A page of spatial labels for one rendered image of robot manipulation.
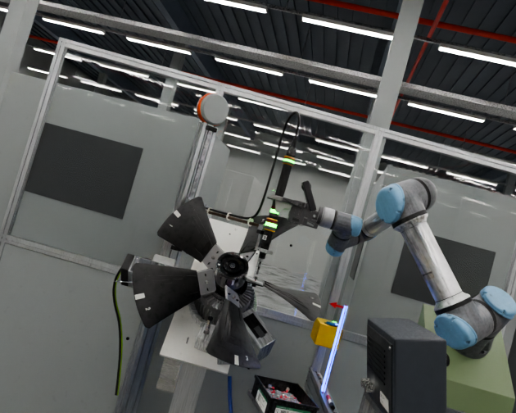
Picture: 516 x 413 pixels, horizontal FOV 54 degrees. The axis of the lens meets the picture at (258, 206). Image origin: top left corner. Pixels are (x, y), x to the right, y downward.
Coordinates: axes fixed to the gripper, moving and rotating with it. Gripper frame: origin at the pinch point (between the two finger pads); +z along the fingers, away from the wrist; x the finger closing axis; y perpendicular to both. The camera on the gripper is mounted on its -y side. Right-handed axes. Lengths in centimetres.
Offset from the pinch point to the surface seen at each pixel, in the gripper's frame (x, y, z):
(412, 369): -83, 32, -37
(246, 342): -14, 51, -6
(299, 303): -7.0, 34.6, -20.3
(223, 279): -7.5, 34.0, 8.1
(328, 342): 21, 50, -40
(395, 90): 405, -189, -111
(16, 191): 70, 29, 125
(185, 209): 11.2, 13.8, 30.8
